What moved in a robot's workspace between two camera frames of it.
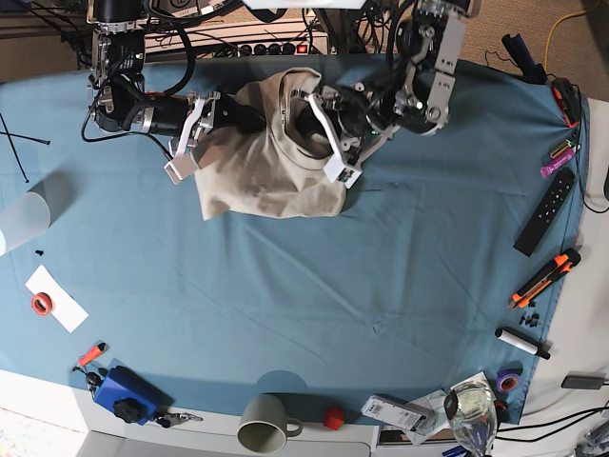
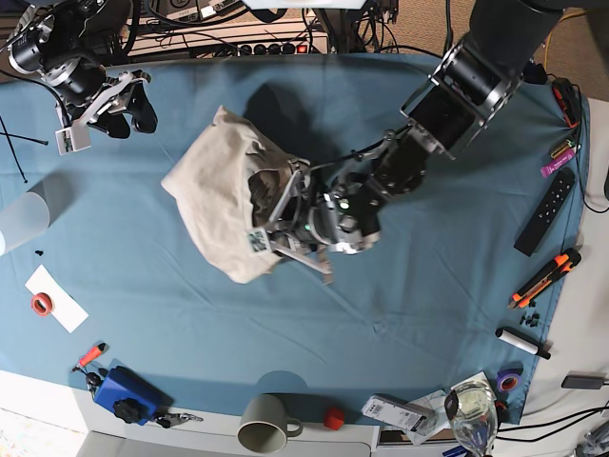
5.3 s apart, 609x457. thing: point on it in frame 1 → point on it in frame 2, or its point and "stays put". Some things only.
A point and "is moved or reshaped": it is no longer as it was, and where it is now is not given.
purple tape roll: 506,382 stays put
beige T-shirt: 263,171 is moved or reshaped
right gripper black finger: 229,110 → 142,111
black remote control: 544,212 stays put
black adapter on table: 582,383 stays put
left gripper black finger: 307,124 → 265,189
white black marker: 521,342 stays put
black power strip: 301,48 stays put
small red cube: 333,419 stays put
